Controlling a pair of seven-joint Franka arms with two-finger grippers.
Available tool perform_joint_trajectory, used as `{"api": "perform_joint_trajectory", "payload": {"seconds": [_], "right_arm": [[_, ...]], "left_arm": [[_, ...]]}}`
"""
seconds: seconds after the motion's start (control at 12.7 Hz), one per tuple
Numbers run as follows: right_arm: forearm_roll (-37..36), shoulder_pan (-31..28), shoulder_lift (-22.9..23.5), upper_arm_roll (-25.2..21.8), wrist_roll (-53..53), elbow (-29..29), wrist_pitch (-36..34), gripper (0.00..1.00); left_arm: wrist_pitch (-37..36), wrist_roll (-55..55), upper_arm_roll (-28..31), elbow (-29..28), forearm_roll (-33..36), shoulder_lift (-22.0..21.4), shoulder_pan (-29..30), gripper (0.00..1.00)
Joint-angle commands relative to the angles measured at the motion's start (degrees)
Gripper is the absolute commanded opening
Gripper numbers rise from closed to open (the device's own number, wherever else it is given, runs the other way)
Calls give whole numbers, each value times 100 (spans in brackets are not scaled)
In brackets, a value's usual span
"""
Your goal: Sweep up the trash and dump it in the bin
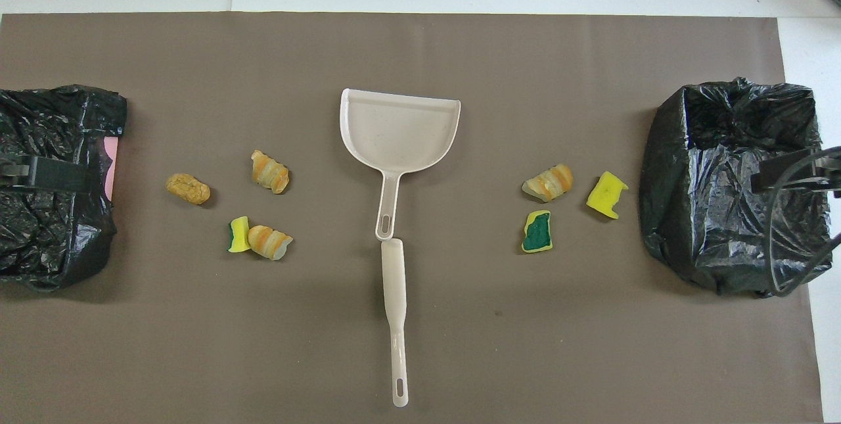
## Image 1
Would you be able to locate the brown oval bread roll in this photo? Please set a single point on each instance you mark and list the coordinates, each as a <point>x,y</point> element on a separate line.
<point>188,188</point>

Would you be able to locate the small yellow green sponge piece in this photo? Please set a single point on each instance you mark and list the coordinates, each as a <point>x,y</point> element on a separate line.
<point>238,235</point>

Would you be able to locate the toy croissant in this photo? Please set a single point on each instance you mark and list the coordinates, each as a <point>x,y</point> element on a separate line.
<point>269,242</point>
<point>548,182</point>
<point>269,173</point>

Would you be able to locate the green topped yellow sponge piece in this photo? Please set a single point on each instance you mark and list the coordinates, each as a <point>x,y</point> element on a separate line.
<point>537,232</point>

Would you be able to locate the beige plastic dustpan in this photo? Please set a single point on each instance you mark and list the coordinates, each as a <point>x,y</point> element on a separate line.
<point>394,128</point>

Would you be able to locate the beige brush with black bristles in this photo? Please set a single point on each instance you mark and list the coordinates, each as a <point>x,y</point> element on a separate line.
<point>394,279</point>

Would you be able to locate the pink plastic bin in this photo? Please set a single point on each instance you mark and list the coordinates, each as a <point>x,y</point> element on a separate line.
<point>112,167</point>

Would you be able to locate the black plastic trash bag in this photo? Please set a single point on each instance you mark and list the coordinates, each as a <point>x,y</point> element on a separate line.
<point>59,246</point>
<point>709,213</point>

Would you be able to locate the brown table mat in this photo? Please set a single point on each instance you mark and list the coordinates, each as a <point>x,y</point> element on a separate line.
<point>420,49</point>

